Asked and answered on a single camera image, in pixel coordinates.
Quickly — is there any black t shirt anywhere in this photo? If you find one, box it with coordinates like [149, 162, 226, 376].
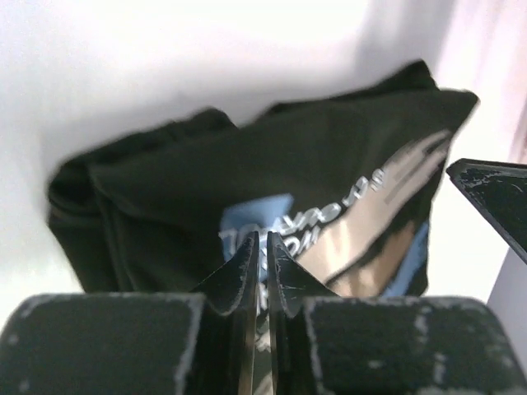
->
[45, 59, 481, 355]

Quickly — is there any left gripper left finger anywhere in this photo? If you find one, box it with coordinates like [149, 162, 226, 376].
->
[1, 233, 259, 394]

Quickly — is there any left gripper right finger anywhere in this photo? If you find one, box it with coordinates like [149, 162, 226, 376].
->
[267, 233, 523, 394]

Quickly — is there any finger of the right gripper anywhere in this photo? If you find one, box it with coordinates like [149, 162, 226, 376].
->
[446, 159, 527, 261]

